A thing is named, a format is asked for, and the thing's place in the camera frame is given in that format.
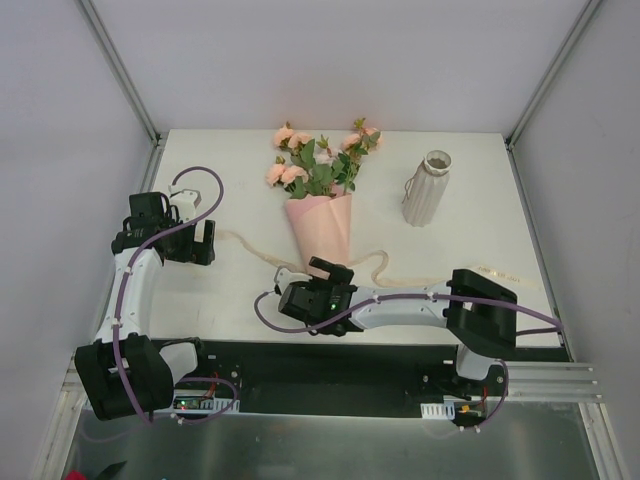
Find cream ribbon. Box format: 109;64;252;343
216;228;541;291

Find pink paper wrapping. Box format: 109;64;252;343
285;194;352;278

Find pink flowers with green leaves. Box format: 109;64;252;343
265;118;383;200

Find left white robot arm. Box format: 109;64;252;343
74;188;215;421

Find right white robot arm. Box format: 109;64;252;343
274;257;517;395

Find white ribbed ceramic vase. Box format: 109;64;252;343
402;150;452;227

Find red object at bottom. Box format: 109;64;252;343
63;470;88;480

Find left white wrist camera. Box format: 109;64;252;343
169;185;202;223

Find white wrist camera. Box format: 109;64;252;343
169;185;202;223
274;266;311;292

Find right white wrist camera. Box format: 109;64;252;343
274;266;311;292

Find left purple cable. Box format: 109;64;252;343
112;165;225;426

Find purple cable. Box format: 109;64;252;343
253;289;565;339
112;165;225;426

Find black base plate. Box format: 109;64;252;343
178;339;506;418

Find left white cable duct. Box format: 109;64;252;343
156;395;240;415

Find white cable duct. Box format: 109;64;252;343
156;395;240;415
420;400;487;421

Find left aluminium frame post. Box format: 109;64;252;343
74;0;168;148

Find aluminium frame post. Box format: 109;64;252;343
505;0;605;152
74;0;168;148

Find right white cable duct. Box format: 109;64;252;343
420;400;487;421

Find aluminium front rail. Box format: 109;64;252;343
487;361;604;403

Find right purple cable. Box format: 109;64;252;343
253;289;565;339

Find right aluminium frame post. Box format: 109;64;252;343
505;0;605;152

